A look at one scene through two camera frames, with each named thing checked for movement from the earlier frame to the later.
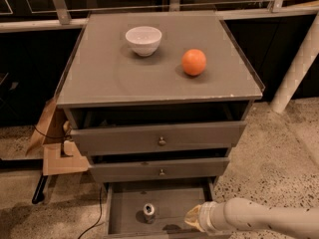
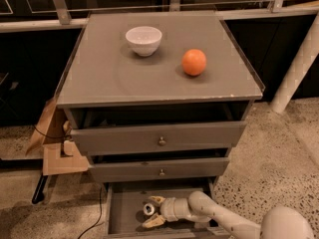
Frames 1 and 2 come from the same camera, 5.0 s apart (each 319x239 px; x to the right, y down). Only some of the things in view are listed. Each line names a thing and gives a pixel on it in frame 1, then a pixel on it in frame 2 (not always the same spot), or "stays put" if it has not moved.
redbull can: (149, 213) stays put
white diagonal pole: (299, 69) stays put
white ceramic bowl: (144, 41) stays put
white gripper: (206, 217) → (168, 209)
